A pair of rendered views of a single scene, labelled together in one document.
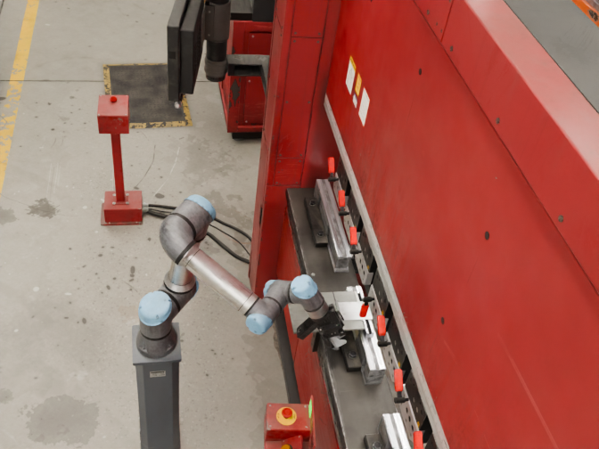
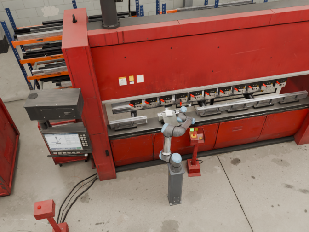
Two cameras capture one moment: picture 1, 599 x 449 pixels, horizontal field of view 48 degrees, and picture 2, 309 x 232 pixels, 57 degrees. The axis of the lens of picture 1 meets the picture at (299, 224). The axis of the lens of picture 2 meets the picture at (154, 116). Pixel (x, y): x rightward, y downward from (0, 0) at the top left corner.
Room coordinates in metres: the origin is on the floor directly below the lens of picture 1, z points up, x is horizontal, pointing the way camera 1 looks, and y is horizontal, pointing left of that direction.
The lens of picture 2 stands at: (1.57, 2.50, 3.72)
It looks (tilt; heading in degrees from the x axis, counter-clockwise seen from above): 45 degrees down; 276
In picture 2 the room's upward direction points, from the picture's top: 2 degrees counter-clockwise
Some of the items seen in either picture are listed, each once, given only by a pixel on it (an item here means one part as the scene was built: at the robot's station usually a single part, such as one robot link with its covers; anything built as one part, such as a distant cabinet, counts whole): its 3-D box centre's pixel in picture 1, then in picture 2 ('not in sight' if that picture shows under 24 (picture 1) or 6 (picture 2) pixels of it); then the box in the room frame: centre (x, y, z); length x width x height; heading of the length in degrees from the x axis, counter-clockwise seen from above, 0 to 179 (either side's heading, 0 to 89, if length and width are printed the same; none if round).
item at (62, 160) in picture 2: not in sight; (65, 135); (3.21, -0.22, 0.50); 0.50 x 0.50 x 1.00; 16
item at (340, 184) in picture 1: (349, 183); (135, 102); (2.08, -0.17, 1.26); 0.15 x 0.09 x 0.17; 16
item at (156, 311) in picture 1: (156, 313); (175, 159); (1.54, 0.46, 0.94); 0.13 x 0.12 x 0.14; 159
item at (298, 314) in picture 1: (324, 311); (170, 119); (1.63, -0.14, 1.00); 0.26 x 0.18 x 0.01; 106
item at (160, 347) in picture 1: (156, 334); (176, 165); (1.54, 0.47, 0.82); 0.15 x 0.15 x 0.10
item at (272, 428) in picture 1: (288, 432); (197, 136); (1.26, -0.08, 0.75); 0.20 x 0.16 x 0.18; 8
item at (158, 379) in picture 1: (159, 397); (174, 184); (1.54, 0.47, 0.39); 0.18 x 0.18 x 0.77; 17
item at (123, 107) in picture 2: not in sight; (189, 97); (1.37, -0.68, 0.93); 2.30 x 0.14 x 0.10; 16
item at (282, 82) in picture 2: not in sight; (279, 81); (0.16, -0.71, 1.26); 0.15 x 0.09 x 0.17; 16
